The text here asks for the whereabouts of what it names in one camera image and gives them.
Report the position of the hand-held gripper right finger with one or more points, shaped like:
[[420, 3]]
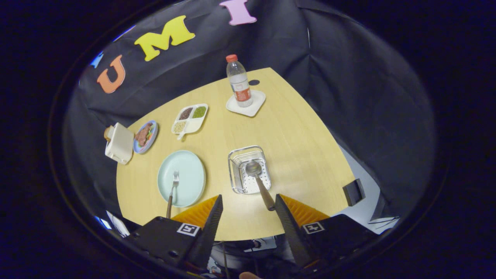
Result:
[[292, 232]]

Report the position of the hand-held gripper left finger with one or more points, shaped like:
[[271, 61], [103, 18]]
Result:
[[207, 232]]

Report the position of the pale green round plate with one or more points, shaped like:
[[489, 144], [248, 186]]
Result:
[[190, 182]]

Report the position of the black clamp block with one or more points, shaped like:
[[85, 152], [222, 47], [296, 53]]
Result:
[[353, 192]]

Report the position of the small blue plate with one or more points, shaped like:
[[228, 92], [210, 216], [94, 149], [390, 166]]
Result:
[[152, 141]]

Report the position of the white divided bean dish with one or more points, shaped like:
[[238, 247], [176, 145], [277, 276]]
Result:
[[193, 126]]

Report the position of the brown meat piece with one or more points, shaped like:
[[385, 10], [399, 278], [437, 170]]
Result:
[[142, 135]]

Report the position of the cream toaster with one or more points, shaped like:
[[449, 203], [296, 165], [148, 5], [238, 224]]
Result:
[[121, 144]]

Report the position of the white square coaster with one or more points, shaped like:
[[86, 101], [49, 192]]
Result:
[[257, 100]]

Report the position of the toast slice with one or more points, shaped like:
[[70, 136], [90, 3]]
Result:
[[107, 133]]

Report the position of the black backdrop cloth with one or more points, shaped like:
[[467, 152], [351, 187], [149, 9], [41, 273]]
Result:
[[348, 97]]

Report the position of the clear water bottle red cap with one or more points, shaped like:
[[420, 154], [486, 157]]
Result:
[[240, 83]]

